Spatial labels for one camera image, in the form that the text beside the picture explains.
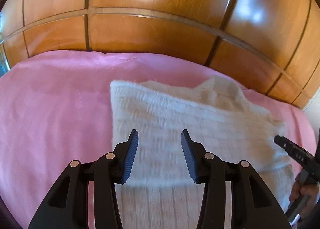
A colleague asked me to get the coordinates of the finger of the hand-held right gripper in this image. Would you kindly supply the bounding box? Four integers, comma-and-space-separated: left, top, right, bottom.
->
273, 135, 319, 169

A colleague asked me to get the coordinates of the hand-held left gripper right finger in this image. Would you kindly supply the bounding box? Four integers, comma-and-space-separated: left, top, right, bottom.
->
180, 129, 292, 229

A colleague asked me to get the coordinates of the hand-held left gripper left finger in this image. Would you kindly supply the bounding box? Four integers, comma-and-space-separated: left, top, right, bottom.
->
28, 129, 139, 229

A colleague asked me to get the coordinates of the white knit sweater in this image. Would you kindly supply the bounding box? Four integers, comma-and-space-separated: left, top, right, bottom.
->
110, 76, 294, 229

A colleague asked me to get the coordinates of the person's right hand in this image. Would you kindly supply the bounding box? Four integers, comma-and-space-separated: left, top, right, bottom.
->
289, 172, 320, 209

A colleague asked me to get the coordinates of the pink bed blanket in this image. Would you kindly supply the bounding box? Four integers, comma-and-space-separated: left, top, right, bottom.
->
0, 50, 318, 229

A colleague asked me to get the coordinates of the wooden wardrobe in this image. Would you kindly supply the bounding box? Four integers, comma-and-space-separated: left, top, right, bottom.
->
0, 0, 320, 109

